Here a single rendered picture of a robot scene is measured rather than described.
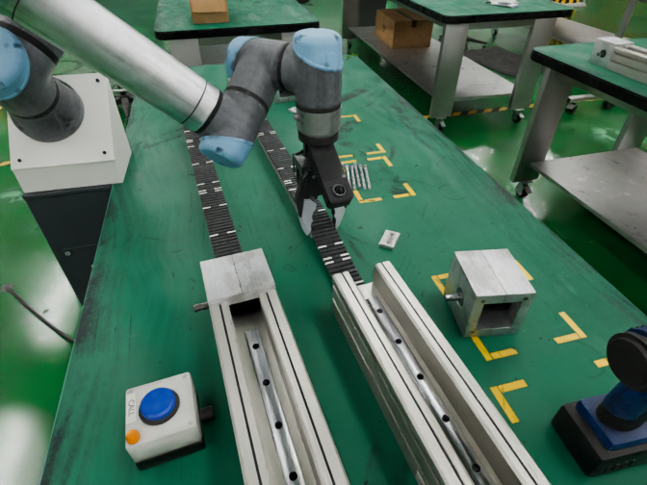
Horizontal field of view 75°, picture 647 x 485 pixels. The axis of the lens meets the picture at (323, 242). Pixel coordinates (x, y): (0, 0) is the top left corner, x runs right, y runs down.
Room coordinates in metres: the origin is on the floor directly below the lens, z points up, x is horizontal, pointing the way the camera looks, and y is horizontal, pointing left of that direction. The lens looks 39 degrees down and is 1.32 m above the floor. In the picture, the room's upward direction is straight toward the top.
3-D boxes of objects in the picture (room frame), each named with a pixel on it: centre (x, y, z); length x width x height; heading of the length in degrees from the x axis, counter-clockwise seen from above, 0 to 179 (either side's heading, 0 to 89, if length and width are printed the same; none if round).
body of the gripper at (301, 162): (0.69, 0.01, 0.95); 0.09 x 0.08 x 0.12; 20
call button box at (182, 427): (0.27, 0.19, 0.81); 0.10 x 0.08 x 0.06; 110
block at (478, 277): (0.47, -0.25, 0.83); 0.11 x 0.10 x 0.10; 95
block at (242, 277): (0.46, 0.14, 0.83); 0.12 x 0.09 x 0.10; 110
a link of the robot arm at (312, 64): (0.68, 0.01, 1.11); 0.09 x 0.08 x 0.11; 64
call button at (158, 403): (0.27, 0.20, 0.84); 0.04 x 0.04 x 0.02
